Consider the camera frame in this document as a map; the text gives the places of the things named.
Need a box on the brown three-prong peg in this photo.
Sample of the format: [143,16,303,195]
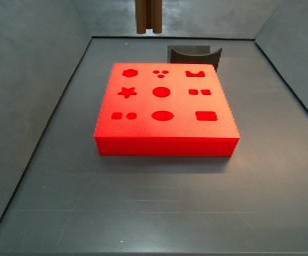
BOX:
[135,0,162,34]

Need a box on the black curved holder stand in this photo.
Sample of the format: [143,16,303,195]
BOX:
[167,45,222,69]

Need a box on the red shape-sorter block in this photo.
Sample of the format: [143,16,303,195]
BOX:
[93,63,239,157]

